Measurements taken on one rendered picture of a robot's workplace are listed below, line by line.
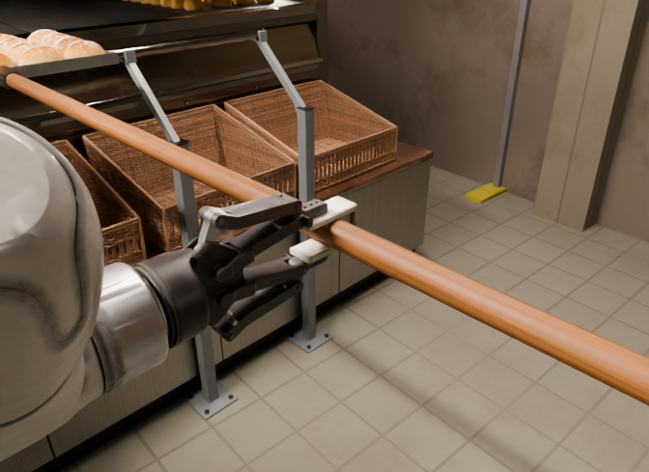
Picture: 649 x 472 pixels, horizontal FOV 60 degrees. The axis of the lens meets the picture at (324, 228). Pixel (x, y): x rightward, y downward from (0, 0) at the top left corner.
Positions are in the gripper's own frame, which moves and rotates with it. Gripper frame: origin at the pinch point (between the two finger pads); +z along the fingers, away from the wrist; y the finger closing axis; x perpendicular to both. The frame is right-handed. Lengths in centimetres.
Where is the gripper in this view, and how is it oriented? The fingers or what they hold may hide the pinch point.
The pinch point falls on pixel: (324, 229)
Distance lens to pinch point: 58.6
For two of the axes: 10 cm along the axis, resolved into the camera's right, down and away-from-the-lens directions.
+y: 0.0, 8.8, 4.7
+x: 7.0, 3.4, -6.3
